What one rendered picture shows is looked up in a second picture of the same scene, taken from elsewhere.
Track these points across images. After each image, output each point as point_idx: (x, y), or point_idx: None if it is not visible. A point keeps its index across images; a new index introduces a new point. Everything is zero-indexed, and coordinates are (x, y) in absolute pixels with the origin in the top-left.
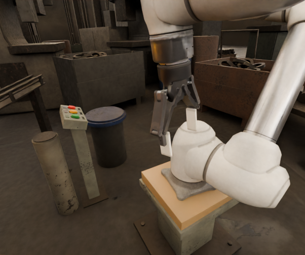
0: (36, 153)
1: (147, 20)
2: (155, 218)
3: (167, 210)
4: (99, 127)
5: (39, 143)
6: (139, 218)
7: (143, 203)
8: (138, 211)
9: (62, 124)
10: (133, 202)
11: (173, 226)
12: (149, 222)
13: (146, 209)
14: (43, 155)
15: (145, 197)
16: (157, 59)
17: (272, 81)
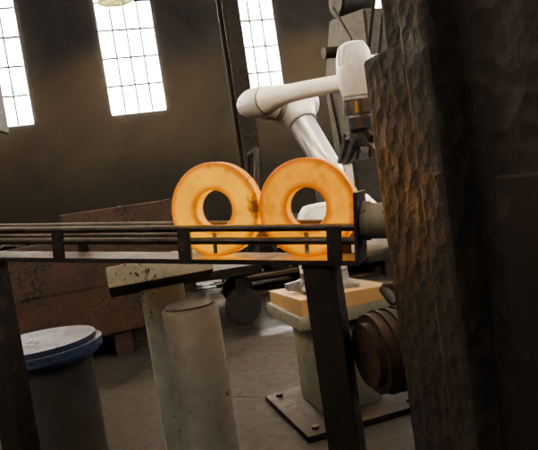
0: (205, 341)
1: (363, 84)
2: (307, 419)
3: (366, 297)
4: (81, 361)
5: (216, 304)
6: (298, 439)
7: (263, 438)
8: (281, 441)
9: (192, 271)
10: (256, 448)
11: (384, 303)
12: (313, 423)
13: (279, 434)
14: (222, 336)
15: (248, 437)
16: (367, 110)
17: (326, 155)
